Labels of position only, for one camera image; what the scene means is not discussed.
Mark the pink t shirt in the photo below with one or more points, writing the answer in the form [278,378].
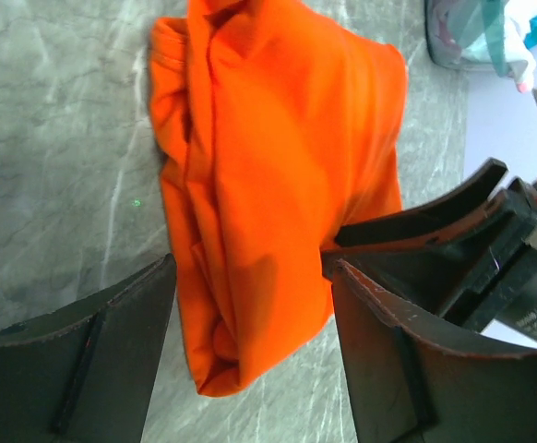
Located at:
[525,86]

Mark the orange t shirt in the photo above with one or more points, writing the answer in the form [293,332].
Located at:
[279,127]

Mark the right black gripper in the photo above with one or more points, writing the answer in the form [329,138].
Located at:
[464,257]

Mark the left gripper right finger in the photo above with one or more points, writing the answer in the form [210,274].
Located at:
[414,377]

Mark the white t shirt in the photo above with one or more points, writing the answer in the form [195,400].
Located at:
[513,32]

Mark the teal plastic basket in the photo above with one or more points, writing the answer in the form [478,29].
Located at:
[444,23]

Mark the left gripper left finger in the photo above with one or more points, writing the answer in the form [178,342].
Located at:
[86,371]

